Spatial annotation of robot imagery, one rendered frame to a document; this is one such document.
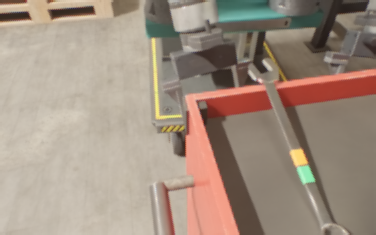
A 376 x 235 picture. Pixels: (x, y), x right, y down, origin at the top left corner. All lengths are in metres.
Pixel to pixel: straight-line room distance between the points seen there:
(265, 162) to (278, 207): 0.06
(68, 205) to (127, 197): 0.26
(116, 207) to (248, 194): 1.08
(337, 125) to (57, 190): 1.30
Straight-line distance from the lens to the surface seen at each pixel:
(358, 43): 0.72
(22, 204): 1.55
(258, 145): 0.39
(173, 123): 1.21
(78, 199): 1.46
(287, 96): 0.44
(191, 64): 0.58
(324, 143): 0.42
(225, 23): 1.09
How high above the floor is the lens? 1.20
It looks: 46 degrees down
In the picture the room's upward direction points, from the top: straight up
